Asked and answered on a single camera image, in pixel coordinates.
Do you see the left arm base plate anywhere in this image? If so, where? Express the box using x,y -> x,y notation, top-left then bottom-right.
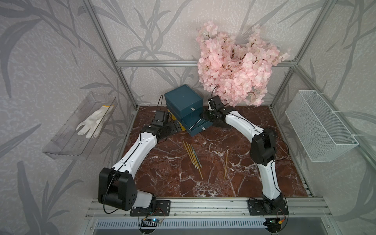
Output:
130,200 -> 171,217

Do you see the right circuit board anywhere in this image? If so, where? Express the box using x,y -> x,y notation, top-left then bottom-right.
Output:
263,218 -> 286,228

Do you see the white wire mesh basket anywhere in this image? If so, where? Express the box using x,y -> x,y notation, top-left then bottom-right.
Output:
285,90 -> 359,163

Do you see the green pencil among yellows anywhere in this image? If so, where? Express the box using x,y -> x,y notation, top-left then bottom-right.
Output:
191,145 -> 202,168

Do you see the yellow bottom drawer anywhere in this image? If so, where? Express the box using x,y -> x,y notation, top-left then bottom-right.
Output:
167,109 -> 186,132

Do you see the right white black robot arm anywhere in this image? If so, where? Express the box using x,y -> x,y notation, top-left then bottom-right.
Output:
202,96 -> 285,214

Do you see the teal drawer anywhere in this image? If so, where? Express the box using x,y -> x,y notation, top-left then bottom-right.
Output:
181,114 -> 212,137

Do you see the pink blossom artificial tree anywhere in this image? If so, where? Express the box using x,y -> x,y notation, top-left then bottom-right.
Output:
196,21 -> 290,107

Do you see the white glove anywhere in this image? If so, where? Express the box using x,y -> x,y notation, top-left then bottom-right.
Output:
76,106 -> 111,139

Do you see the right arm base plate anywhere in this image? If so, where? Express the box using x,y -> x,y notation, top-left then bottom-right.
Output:
247,197 -> 289,216

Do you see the left circuit board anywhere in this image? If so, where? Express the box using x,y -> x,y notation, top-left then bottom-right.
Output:
140,218 -> 164,228

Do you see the teal drawer cabinet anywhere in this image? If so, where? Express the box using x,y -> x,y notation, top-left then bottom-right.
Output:
164,85 -> 203,119

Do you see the circuit board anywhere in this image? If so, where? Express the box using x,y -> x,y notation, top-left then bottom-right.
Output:
140,218 -> 164,228
263,218 -> 286,228

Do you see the clear plastic wall tray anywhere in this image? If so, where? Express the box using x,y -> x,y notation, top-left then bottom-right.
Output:
42,92 -> 118,160

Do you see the aluminium front rail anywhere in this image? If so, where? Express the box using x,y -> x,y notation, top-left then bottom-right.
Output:
84,197 -> 333,219

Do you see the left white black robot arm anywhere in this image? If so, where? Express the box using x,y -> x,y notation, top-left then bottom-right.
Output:
98,110 -> 181,213

